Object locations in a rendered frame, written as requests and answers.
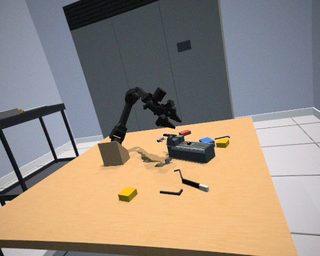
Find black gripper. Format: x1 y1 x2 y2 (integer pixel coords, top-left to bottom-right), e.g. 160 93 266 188
153 104 182 129

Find blue rectangular block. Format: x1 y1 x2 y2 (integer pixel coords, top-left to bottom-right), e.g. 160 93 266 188
199 137 215 147

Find red flat block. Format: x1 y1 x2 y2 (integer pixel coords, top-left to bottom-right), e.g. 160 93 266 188
179 130 191 136

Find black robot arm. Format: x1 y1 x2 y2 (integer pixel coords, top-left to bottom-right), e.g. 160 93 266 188
109 87 175 145

